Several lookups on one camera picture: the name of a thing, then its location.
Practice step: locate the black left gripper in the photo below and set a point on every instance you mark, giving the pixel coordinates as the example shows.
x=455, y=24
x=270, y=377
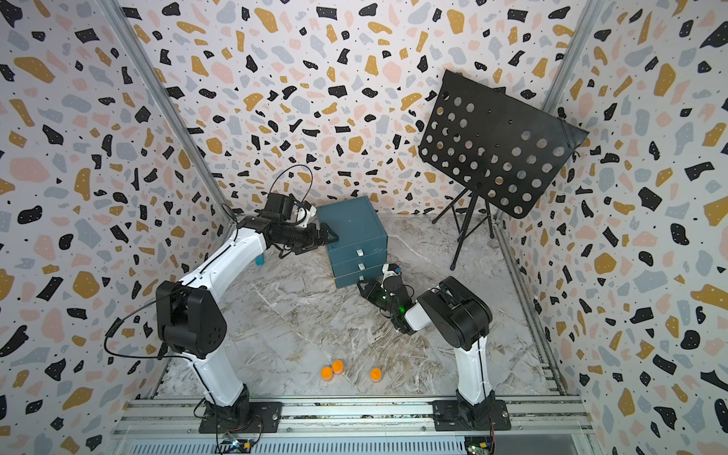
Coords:
x=314, y=242

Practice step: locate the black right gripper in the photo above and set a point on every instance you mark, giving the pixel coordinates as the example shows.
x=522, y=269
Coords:
x=371, y=290

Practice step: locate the teal top drawer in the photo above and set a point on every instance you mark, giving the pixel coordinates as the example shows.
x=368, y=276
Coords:
x=341, y=251

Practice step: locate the orange paint can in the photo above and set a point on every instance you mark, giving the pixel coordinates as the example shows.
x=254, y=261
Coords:
x=375, y=375
x=337, y=367
x=326, y=373

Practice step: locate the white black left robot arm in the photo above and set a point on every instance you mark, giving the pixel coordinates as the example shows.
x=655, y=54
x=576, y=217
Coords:
x=191, y=323

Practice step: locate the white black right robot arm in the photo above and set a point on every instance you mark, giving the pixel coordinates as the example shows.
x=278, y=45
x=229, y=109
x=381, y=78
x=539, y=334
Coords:
x=459, y=316

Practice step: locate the teal drawer cabinet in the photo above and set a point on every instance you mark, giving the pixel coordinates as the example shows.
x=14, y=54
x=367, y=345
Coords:
x=353, y=219

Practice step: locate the black perforated music stand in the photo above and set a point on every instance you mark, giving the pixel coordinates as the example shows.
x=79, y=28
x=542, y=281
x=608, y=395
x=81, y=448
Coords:
x=504, y=152

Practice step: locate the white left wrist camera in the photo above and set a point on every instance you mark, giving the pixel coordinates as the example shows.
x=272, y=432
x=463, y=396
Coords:
x=305, y=214

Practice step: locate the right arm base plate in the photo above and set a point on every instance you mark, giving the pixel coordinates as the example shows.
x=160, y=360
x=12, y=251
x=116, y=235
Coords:
x=454, y=415

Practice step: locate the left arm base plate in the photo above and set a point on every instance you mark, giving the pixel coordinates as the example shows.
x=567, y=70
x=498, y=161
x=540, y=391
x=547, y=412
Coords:
x=261, y=418

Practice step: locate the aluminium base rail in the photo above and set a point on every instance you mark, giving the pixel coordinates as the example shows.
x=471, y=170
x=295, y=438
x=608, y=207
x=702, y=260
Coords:
x=358, y=425

